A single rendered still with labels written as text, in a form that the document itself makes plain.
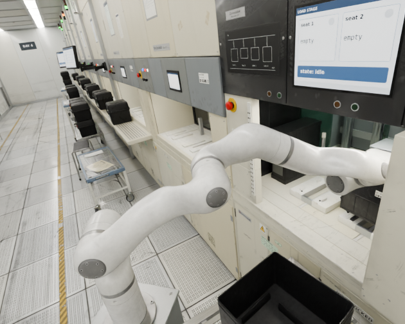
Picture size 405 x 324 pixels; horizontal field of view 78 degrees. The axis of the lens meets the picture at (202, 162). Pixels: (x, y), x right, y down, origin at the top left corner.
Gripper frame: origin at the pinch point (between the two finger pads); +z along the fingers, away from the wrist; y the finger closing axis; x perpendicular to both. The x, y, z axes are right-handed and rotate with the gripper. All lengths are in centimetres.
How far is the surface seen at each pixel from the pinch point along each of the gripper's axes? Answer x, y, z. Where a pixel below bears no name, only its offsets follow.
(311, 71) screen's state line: 32.3, -11.9, -30.2
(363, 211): -21.6, -1.2, -10.8
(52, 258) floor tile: -118, -186, -155
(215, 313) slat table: -43, -12, -73
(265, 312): -42, -2, -59
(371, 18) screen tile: 44, 3, -30
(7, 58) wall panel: 81, -1376, -265
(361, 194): -14.9, -2.9, -10.6
